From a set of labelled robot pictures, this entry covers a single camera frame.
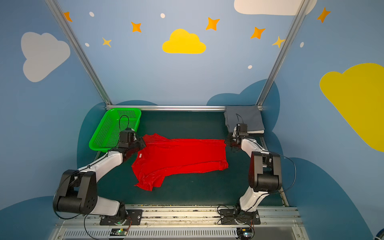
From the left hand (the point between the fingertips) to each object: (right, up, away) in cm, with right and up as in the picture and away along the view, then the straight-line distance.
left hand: (146, 140), depth 92 cm
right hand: (+53, +1, +5) cm, 53 cm away
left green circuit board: (-7, -42, -21) cm, 48 cm away
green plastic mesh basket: (-33, +3, +14) cm, 36 cm away
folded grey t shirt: (+70, +18, +15) cm, 74 cm away
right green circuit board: (+54, -43, -21) cm, 73 cm away
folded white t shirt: (+78, +5, +12) cm, 79 cm away
